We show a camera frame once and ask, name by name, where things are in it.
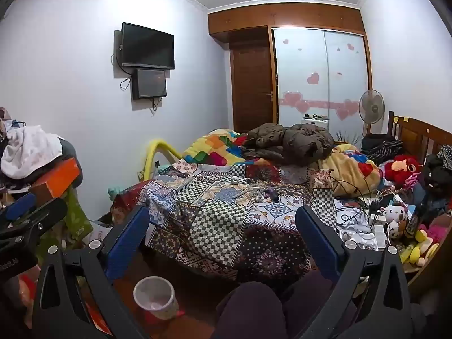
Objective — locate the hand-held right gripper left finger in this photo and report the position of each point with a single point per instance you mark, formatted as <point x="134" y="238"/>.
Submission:
<point x="128" y="242"/>

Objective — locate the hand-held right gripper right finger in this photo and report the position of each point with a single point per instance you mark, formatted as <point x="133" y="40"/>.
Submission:
<point x="317" y="245"/>

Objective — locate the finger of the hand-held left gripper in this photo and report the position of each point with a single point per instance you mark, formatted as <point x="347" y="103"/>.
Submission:
<point x="21" y="206"/>
<point x="46" y="215"/>

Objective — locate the white plastic wastebasket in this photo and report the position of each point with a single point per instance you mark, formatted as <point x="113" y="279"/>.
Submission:
<point x="155" y="296"/>

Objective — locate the green patterned bag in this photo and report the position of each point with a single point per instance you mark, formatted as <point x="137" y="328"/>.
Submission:
<point x="76" y="215"/>

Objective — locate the orange box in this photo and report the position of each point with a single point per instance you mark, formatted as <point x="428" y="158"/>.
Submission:
<point x="56" y="180"/>

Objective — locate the white cloth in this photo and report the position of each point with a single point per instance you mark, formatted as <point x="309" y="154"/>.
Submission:
<point x="30" y="152"/>

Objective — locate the white power strip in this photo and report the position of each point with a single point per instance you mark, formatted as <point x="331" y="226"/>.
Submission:
<point x="378" y="235"/>

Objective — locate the person's right leg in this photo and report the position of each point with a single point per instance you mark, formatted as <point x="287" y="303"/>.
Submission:
<point x="314" y="307"/>

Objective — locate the person's leg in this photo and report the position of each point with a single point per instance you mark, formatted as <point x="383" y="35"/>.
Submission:
<point x="314" y="307"/>
<point x="250" y="314"/>

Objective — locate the dark grey cloth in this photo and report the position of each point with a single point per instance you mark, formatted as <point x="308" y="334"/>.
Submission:
<point x="67" y="148"/>

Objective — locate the colourful patchwork blanket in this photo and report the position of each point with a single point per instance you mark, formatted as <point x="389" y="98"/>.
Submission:
<point x="348" y="171"/>

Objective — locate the spotted white dog plush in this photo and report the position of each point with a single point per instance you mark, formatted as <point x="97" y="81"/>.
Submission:
<point x="394" y="219"/>

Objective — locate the yellow curved tube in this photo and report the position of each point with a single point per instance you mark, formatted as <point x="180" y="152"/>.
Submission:
<point x="159" y="152"/>

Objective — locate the patchwork bedspread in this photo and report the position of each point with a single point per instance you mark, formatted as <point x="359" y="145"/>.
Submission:
<point x="226" y="219"/>

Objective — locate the person's left leg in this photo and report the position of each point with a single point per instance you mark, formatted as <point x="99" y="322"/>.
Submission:
<point x="250" y="314"/>

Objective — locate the dark glass bottle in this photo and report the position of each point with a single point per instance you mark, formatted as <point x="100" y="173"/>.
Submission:
<point x="411" y="222"/>

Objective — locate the yellow plush toy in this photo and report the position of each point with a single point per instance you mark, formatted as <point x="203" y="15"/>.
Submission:
<point x="420" y="245"/>

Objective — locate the brown puffer jacket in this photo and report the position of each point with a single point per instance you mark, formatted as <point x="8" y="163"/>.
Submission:
<point x="293" y="143"/>

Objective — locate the white tape roll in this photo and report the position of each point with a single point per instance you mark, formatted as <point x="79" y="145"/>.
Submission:
<point x="234" y="180"/>

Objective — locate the red plush toy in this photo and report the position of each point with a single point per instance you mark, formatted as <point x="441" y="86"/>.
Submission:
<point x="402" y="169"/>

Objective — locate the white side table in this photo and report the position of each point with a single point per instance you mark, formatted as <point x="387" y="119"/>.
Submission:
<point x="316" y="120"/>

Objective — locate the standing fan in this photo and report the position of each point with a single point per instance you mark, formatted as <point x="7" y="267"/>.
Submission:
<point x="371" y="106"/>

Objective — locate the wooden bed headboard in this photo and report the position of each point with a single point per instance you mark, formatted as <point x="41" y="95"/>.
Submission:
<point x="416" y="134"/>

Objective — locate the brown wooden door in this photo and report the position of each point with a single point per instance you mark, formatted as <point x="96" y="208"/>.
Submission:
<point x="250" y="84"/>

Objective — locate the wooden wardrobe with sliding doors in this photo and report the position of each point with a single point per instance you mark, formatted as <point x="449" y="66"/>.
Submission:
<point x="310" y="60"/>

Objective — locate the wall-mounted black television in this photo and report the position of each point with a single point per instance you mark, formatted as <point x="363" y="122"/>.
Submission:
<point x="148" y="46"/>

